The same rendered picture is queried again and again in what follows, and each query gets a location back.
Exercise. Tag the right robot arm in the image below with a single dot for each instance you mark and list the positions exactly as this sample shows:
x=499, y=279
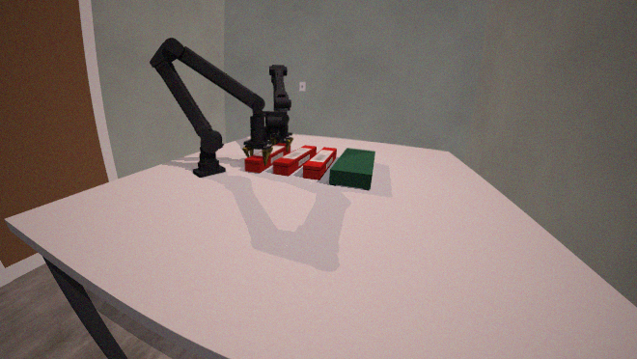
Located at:
x=211, y=141

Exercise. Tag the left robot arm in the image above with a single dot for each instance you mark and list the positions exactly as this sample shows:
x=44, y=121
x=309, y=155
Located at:
x=278, y=83

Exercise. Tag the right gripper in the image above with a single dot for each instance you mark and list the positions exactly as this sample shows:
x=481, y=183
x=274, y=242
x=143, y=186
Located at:
x=257, y=143

